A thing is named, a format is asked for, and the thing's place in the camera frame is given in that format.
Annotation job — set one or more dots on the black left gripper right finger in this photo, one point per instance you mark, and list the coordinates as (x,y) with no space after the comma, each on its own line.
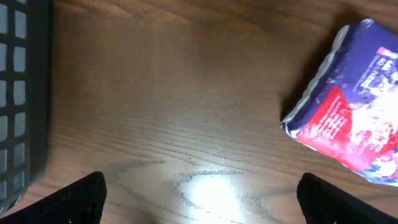
(322,202)

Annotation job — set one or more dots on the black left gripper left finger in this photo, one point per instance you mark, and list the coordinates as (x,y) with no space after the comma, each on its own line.
(81,202)

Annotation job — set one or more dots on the red purple snack bag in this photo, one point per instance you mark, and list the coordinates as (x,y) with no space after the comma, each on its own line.
(348,110)

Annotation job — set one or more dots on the grey plastic mesh basket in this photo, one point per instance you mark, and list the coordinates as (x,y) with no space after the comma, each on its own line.
(26,42)

